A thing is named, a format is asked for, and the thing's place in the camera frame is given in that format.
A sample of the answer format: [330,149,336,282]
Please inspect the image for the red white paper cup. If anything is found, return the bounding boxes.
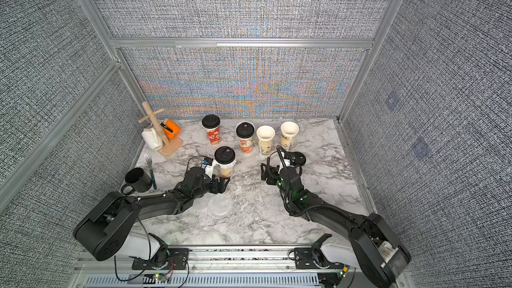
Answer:
[239,137,253,153]

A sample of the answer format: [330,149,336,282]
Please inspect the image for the cream paper cup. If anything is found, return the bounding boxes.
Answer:
[218,163,235,178]
[280,121,300,151]
[256,125,275,155]

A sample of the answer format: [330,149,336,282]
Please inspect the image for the red paper milk tea cup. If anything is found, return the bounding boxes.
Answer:
[206,126,221,145]

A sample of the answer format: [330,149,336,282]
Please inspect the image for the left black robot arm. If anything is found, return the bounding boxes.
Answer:
[73,167,231,261]

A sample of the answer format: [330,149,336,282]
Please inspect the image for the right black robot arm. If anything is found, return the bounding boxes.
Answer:
[261,163,412,287]

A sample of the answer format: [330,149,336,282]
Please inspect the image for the white leak-proof paper disc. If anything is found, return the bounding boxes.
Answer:
[207,194,233,218]

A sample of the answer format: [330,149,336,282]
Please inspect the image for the black cup lid back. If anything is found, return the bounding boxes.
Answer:
[289,151,307,167]

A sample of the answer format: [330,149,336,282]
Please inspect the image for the wooden mug tree stand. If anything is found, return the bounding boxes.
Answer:
[138,101,183,157]

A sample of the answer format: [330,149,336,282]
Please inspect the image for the orange mug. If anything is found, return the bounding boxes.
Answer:
[160,119,181,140]

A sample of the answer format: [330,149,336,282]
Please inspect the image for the black mug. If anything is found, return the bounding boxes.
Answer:
[120,167,152,195]

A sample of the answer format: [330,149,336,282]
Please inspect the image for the white mug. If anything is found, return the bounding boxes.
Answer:
[141,128,163,150]

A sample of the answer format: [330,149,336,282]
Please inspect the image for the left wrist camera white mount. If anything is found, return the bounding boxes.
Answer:
[201,157,217,179]

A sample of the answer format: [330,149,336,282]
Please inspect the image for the silver fork green handle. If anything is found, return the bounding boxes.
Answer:
[143,153,157,190]

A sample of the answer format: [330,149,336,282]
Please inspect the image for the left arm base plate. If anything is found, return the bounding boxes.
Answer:
[131,248,190,271]

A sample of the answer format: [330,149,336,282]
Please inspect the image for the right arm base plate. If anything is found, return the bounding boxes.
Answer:
[291,247,347,270]

